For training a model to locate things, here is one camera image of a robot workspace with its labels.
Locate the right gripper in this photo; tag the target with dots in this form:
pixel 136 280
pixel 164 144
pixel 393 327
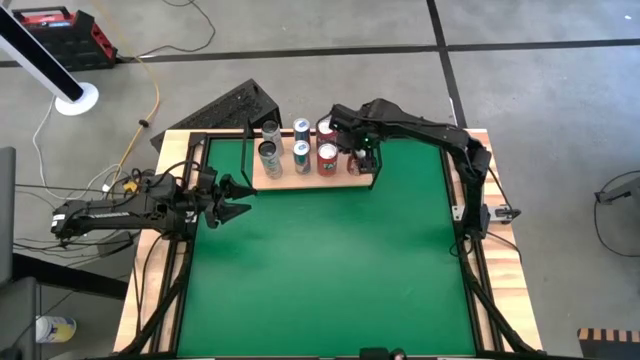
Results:
pixel 355 125

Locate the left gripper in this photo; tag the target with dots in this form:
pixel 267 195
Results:
pixel 209 197

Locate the red and white soda can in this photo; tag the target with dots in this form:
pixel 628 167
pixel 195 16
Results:
pixel 356 165

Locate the red Fanta can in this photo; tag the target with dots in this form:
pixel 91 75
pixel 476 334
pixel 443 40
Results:
pixel 327 160
pixel 324 131

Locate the tall silver green-print can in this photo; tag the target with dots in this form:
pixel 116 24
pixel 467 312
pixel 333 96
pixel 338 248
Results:
pixel 270 160

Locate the Red Bull sugarfree can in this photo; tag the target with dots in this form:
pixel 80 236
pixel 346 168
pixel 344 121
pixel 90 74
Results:
pixel 302 158

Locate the blue silver energy drink can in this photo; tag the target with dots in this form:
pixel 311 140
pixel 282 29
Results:
pixel 301 130

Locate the tall white drink can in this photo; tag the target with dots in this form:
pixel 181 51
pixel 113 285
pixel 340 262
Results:
pixel 272 131

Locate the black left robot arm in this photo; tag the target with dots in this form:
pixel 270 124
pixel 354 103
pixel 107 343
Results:
pixel 110 215

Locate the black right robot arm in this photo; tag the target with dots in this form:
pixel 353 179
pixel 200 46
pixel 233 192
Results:
pixel 435 132

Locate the black power brick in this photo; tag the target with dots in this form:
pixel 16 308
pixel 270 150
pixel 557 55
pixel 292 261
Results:
pixel 116 248

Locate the green table mat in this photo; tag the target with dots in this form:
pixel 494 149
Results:
pixel 350 290

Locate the black floor beam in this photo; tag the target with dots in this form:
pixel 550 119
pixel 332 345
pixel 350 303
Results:
pixel 65 280

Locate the black handheld device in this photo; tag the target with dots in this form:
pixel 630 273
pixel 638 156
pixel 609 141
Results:
pixel 375 353

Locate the person's hand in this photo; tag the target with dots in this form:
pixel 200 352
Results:
pixel 397 356

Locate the white yellow wipes canister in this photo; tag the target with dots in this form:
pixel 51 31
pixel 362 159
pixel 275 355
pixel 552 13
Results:
pixel 55 329

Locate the dark grey panel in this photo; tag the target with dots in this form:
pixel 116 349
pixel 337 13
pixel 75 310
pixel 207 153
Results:
pixel 6 215

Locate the red and black tool case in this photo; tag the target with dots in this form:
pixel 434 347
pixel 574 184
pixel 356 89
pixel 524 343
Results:
pixel 65 40

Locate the dark grey box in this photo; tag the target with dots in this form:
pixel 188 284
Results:
pixel 20 320

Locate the white floor stand black panel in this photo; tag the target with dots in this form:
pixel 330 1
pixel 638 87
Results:
pixel 35 57

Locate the grey stand base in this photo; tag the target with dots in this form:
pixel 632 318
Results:
pixel 620 192

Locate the orange black striped block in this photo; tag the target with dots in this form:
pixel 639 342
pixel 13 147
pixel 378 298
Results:
pixel 607 344

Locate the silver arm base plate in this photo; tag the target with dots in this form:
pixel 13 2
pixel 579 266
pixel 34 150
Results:
pixel 457 212

